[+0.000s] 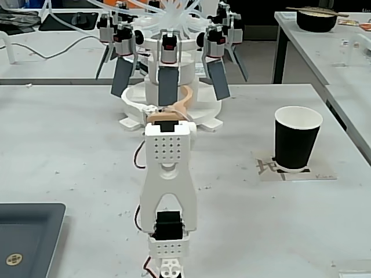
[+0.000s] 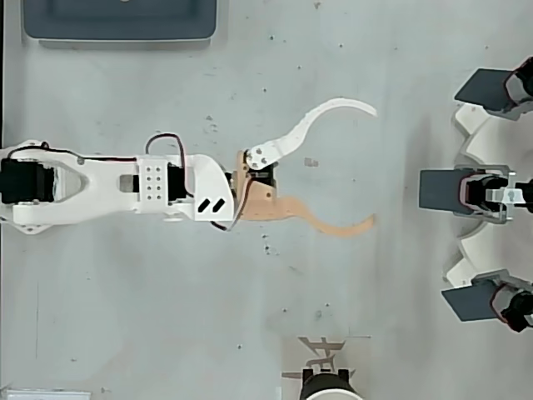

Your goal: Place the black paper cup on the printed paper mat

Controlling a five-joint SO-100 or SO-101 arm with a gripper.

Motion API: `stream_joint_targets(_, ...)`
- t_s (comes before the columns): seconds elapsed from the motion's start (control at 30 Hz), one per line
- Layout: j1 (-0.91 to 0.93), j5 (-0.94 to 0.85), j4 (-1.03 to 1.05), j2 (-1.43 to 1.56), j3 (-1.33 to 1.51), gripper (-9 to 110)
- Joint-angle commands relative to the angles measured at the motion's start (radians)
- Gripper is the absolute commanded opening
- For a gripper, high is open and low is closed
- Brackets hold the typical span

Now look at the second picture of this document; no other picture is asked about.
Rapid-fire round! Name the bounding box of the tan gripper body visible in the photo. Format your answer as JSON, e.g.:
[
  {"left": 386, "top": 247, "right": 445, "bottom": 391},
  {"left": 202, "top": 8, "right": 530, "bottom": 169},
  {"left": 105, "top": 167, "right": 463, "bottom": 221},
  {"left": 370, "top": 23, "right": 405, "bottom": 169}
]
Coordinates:
[{"left": 231, "top": 148, "right": 280, "bottom": 222}]

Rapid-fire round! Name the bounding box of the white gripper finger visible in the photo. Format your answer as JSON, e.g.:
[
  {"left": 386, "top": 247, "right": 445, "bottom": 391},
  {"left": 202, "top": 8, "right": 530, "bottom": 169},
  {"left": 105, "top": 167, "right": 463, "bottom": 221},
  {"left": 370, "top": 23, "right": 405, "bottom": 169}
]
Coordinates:
[{"left": 243, "top": 97, "right": 379, "bottom": 172}]

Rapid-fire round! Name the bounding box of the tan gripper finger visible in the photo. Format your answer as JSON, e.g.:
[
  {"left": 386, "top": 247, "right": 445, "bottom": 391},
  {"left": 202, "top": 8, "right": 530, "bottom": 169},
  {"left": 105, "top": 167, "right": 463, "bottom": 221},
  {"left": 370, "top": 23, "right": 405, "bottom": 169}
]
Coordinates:
[{"left": 276, "top": 194, "right": 378, "bottom": 239}]

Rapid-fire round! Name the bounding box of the printed paper mat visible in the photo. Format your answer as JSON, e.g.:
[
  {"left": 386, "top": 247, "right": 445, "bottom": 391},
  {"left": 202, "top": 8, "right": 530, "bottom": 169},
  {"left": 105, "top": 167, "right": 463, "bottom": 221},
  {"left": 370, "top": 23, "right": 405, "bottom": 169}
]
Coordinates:
[{"left": 279, "top": 335, "right": 372, "bottom": 400}]

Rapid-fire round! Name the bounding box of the dark grey flat plate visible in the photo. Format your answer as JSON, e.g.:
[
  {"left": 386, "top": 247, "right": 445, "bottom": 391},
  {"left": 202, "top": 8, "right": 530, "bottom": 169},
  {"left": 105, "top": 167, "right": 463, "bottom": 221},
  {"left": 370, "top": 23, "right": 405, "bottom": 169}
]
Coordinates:
[
  {"left": 441, "top": 281, "right": 501, "bottom": 323},
  {"left": 453, "top": 68, "right": 516, "bottom": 113},
  {"left": 418, "top": 168, "right": 467, "bottom": 212}
]

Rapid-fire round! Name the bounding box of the white gear-shaped stand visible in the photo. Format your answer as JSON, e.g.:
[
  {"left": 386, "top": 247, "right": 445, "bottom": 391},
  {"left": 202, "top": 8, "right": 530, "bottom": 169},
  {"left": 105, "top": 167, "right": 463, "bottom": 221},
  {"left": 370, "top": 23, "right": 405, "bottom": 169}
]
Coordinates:
[{"left": 441, "top": 103, "right": 533, "bottom": 288}]

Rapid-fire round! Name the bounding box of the grey plastic tray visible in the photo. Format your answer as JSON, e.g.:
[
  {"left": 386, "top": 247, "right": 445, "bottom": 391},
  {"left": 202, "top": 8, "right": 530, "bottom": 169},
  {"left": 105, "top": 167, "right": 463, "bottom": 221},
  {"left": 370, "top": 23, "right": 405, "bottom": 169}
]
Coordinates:
[{"left": 20, "top": 0, "right": 218, "bottom": 50}]

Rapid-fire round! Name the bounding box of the red black gripper cable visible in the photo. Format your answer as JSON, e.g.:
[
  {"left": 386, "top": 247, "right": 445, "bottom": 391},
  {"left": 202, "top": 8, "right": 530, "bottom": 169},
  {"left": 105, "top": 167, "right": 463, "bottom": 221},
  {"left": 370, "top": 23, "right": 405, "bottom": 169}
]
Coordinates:
[{"left": 210, "top": 174, "right": 256, "bottom": 233}]

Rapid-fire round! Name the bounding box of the red black looped cable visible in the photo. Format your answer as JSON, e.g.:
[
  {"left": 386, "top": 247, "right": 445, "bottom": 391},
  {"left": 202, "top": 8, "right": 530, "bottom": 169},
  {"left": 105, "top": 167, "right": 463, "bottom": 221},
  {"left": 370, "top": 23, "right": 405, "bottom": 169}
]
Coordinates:
[{"left": 145, "top": 132, "right": 189, "bottom": 197}]

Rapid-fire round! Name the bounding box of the black motor module with bracket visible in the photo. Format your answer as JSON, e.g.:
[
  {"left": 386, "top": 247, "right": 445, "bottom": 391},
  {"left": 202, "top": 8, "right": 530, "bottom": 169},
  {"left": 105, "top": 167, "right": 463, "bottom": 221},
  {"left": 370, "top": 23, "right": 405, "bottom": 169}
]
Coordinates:
[{"left": 456, "top": 164, "right": 533, "bottom": 224}]

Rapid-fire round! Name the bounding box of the red black arm cable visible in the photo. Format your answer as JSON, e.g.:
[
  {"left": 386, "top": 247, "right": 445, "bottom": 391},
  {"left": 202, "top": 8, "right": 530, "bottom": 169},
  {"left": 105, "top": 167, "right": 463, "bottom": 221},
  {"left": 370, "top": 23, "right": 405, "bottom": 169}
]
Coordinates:
[{"left": 7, "top": 141, "right": 138, "bottom": 163}]

